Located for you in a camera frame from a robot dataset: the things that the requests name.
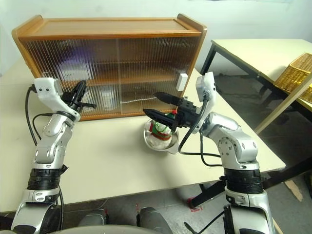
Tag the yellow wicker basket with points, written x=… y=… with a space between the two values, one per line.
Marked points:
x=295 y=73

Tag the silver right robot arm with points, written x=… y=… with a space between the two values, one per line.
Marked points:
x=231 y=136

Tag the purple tissue pack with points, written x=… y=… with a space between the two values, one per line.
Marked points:
x=78 y=53

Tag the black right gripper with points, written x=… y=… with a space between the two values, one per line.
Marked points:
x=189 y=114

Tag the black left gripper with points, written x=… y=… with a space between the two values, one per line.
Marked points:
x=68 y=98

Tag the light wooden stick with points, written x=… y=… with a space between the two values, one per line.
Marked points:
x=278 y=226

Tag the brown wooden cabinet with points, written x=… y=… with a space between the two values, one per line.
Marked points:
x=109 y=26

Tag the cream table with black frame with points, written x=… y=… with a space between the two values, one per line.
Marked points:
x=256 y=53

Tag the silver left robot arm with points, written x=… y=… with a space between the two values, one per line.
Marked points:
x=53 y=136

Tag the ribbed clear sliding door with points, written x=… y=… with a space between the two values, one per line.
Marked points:
x=97 y=61
x=151 y=68

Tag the brown cardboard piece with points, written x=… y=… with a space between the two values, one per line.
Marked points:
x=293 y=191

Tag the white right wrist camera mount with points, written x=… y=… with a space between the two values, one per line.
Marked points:
x=207 y=85

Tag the grey rounded shape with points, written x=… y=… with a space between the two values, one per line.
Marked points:
x=93 y=217
x=153 y=218

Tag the grey robot torso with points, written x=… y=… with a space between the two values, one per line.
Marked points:
x=109 y=230

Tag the white snowman plush toy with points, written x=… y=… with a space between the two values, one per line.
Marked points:
x=159 y=137

